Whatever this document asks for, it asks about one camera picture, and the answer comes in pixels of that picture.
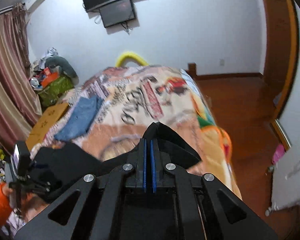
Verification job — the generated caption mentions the wooden lap desk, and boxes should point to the wooden lap desk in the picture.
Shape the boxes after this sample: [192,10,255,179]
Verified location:
[26,102,69,151]

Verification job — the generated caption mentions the yellow pillow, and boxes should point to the yellow pillow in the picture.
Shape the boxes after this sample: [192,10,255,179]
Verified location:
[115,51,149,67]

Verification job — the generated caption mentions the printed newspaper-pattern blanket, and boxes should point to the printed newspaper-pattern blanket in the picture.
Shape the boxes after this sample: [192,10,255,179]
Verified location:
[30,66,241,196]

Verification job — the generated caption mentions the striped pink curtain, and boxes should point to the striped pink curtain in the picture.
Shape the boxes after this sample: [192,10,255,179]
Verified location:
[0,3,42,152]

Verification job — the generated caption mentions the grey plush toy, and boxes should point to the grey plush toy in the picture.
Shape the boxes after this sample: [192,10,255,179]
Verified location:
[45,56,79,86]

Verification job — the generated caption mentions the orange box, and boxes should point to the orange box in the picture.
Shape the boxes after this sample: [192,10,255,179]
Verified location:
[41,72,59,88]

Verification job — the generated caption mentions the green patterned storage box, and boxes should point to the green patterned storage box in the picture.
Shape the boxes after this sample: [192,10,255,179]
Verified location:
[38,75,74,107]

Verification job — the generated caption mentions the white suitcase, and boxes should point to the white suitcase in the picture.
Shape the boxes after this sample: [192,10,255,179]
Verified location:
[265,145,300,216]

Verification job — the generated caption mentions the small wall monitor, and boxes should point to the small wall monitor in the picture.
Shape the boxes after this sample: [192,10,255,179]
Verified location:
[99,0,136,28]

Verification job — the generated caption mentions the wooden door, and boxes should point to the wooden door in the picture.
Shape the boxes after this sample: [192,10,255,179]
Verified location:
[263,0,299,120]

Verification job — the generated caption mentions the left hand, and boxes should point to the left hand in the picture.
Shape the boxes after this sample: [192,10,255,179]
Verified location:
[2,182,51,221]

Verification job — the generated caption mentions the black pants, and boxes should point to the black pants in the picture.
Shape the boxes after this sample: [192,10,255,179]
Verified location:
[30,122,201,203]

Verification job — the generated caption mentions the folded blue jeans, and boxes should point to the folded blue jeans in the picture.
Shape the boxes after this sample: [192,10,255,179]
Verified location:
[54,96,104,142]

